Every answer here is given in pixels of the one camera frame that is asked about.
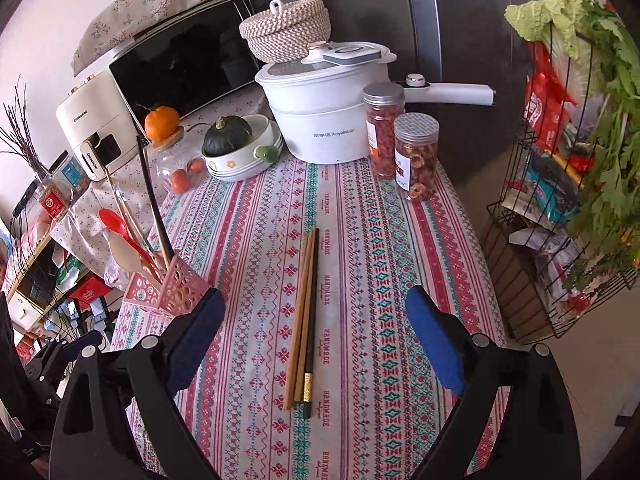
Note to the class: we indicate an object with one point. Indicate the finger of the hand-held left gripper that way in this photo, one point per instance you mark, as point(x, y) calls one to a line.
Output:
point(50, 370)

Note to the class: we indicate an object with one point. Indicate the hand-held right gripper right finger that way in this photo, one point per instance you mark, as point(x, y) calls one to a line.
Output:
point(435, 340)

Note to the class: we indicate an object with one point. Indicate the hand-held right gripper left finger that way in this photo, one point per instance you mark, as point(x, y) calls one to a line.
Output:
point(192, 345)

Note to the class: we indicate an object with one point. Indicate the pink perforated utensil holder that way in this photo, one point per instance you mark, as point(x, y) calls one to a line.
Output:
point(185, 285)

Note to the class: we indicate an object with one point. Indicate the white plastic spoon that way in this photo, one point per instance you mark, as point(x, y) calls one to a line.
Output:
point(122, 260)

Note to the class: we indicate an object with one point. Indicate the red plastic spoon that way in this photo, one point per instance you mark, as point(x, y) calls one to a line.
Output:
point(112, 220)

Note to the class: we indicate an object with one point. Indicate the patterned striped tablecloth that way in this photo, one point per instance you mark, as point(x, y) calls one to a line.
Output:
point(375, 285)

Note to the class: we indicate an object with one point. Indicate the red box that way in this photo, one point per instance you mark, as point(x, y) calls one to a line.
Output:
point(87, 297)

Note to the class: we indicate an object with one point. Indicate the floral side table cloth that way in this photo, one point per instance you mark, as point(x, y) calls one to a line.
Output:
point(90, 210)

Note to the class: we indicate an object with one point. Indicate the red label jar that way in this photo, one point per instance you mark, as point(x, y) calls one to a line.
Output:
point(52, 202)

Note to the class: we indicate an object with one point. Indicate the jar of dried fruit rings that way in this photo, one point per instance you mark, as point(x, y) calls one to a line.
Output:
point(415, 165)

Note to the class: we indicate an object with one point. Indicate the glass jar with wooden lid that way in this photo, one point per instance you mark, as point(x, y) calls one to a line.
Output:
point(175, 165)

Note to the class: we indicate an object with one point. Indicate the blue snack packet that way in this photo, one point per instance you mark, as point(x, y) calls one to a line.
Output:
point(550, 190)

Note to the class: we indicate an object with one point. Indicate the blue label box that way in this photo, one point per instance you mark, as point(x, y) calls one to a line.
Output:
point(75, 175)

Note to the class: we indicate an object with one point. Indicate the jar of red berries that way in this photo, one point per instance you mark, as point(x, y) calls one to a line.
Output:
point(382, 140)

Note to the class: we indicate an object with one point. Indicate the green pumpkin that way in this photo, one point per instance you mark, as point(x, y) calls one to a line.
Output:
point(225, 137)

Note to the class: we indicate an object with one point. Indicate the dried branches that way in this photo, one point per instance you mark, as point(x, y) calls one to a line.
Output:
point(27, 155)

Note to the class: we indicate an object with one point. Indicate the orange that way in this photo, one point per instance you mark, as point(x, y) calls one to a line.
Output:
point(161, 125)

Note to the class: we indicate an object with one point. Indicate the white electric cooking pot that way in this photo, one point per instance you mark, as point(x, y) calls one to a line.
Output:
point(320, 120)

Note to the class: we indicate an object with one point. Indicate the white air fryer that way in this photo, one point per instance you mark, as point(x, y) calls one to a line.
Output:
point(85, 115)

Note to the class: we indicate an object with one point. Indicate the leafy green herbs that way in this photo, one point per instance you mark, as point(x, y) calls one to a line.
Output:
point(615, 160)

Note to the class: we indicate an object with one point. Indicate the red snack packet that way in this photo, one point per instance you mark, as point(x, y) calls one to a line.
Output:
point(542, 105)

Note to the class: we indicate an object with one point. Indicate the black microwave oven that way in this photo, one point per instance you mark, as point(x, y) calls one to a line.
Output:
point(190, 60)

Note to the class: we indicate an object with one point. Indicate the grey refrigerator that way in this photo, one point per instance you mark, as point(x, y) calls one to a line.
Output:
point(460, 35)

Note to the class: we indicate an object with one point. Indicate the woven lidded basket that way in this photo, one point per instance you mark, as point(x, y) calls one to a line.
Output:
point(290, 30)

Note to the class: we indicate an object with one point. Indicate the napa cabbage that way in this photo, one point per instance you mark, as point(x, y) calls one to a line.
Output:
point(550, 5)

